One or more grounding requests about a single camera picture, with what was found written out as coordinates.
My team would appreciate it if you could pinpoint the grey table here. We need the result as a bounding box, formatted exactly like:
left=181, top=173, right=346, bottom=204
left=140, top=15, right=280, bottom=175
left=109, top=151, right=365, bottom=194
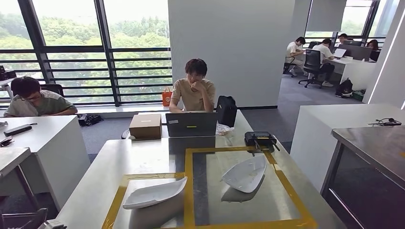
left=0, top=146, right=41, bottom=210

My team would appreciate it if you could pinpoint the white office desk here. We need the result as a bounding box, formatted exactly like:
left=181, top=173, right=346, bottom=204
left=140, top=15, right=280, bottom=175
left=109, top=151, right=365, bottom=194
left=325, top=56, right=378, bottom=91

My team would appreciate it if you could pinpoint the black equipment case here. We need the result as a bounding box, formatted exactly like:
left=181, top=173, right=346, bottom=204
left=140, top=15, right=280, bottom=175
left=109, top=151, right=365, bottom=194
left=0, top=65, right=17, bottom=82

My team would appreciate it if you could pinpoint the black oblong remote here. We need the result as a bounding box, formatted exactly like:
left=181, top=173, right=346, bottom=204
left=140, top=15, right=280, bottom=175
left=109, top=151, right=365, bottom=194
left=3, top=124, right=33, bottom=137

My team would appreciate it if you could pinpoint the black window railing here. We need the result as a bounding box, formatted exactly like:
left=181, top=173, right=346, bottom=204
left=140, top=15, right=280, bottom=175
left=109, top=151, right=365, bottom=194
left=0, top=47, right=173, bottom=106

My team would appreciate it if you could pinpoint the small steel table yellow tape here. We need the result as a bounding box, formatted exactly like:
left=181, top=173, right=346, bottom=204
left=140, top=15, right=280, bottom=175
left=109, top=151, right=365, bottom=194
left=320, top=126, right=405, bottom=229

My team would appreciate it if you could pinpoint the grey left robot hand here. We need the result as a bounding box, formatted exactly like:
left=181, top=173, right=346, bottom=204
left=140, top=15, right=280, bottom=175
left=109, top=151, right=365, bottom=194
left=0, top=208, right=49, bottom=229

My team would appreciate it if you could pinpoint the large steel workbench yellow tape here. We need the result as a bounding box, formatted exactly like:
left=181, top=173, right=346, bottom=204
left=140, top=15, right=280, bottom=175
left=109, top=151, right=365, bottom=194
left=56, top=109, right=348, bottom=229

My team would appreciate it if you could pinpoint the white plastic panel part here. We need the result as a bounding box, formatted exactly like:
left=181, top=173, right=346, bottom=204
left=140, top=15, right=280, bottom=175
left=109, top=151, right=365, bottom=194
left=122, top=177, right=188, bottom=210
left=221, top=154, right=267, bottom=194

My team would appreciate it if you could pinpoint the black upright bag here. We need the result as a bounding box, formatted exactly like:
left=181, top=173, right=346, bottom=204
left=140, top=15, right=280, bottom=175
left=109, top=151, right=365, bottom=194
left=215, top=95, right=238, bottom=128

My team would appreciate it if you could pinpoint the black office chair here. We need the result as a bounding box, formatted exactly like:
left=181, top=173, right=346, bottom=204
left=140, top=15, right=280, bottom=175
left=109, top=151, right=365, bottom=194
left=39, top=83, right=65, bottom=97
left=282, top=61, right=298, bottom=78
left=298, top=48, right=324, bottom=89

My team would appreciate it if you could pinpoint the black device with antennas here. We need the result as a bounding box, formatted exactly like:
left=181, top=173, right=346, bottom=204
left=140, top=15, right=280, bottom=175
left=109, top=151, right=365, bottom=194
left=244, top=131, right=281, bottom=156

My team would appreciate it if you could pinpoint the open white laptop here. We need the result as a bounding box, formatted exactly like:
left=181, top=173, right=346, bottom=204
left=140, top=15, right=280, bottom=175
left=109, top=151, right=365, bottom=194
left=332, top=47, right=347, bottom=60

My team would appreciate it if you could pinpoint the black backpack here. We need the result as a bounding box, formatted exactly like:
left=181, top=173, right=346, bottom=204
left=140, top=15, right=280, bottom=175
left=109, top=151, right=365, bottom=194
left=334, top=77, right=354, bottom=98

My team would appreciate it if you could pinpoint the orange paper bag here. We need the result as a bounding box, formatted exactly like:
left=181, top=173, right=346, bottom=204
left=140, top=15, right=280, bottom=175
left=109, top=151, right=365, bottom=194
left=161, top=87, right=174, bottom=107

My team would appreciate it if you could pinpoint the person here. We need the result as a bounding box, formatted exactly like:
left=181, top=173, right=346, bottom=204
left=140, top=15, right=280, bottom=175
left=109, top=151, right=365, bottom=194
left=335, top=32, right=348, bottom=47
left=366, top=39, right=381, bottom=62
left=311, top=38, right=336, bottom=88
left=169, top=58, right=217, bottom=114
left=2, top=76, right=78, bottom=118
left=284, top=36, right=307, bottom=77

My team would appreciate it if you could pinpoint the black headset cable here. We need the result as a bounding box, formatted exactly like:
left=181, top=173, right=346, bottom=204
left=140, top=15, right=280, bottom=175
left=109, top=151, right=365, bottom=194
left=367, top=117, right=403, bottom=127

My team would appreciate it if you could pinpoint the crumpled clear plastic wrap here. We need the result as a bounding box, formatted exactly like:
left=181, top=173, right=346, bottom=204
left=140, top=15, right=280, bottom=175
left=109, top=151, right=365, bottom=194
left=215, top=123, right=236, bottom=137

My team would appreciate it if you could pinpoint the grey laptop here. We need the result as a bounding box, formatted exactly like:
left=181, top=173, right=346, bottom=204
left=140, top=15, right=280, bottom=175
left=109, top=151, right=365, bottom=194
left=165, top=112, right=219, bottom=138

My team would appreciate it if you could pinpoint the grey roller blind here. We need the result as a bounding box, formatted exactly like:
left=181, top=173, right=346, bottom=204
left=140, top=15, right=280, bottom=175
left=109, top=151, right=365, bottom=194
left=306, top=0, right=347, bottom=32

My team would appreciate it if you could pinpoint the cardboard box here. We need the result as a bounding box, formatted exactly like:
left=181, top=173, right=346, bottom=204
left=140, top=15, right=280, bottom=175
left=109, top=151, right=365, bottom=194
left=128, top=113, right=163, bottom=141

